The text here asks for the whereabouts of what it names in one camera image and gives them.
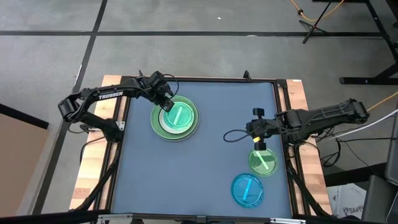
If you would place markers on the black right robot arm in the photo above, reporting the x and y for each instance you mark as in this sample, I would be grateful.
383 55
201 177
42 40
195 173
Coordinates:
326 113

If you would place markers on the silver metal bracket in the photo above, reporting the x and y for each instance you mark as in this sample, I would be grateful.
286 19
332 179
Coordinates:
287 221
115 216

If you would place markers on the large green plastic plate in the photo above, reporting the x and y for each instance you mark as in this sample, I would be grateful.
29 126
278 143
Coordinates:
186 137

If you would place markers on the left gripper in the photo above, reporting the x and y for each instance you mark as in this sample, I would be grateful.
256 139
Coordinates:
155 91

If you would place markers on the blue bowl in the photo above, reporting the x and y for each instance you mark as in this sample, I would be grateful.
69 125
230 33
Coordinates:
255 193

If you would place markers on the black desk leg frame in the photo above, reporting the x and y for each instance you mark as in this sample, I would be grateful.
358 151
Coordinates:
367 81

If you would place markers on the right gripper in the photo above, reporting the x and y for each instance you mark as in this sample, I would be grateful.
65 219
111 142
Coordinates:
259 129

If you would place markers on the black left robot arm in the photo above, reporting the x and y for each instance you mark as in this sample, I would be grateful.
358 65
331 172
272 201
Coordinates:
127 88

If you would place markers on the blue-grey table mat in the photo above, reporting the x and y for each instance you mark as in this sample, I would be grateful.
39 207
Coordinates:
186 174

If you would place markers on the grey office chair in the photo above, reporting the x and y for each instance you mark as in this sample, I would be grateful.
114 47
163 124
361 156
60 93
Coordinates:
377 199

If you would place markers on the black tripod stand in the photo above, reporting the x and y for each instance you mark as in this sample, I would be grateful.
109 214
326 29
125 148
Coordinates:
312 27

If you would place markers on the brown wooden panel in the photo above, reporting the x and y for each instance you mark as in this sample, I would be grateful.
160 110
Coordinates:
18 161

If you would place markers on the white box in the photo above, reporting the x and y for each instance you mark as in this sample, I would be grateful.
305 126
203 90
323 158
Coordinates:
345 202

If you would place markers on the white plastic plate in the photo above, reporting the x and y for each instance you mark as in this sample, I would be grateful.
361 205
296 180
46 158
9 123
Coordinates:
163 126

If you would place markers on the black metal table frame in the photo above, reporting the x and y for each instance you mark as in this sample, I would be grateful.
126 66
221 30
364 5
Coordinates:
217 79

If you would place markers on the light wooden table board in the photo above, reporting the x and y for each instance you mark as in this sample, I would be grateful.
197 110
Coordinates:
297 90
88 174

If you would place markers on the green bowl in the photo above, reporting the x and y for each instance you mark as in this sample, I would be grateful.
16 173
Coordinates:
267 168
183 119

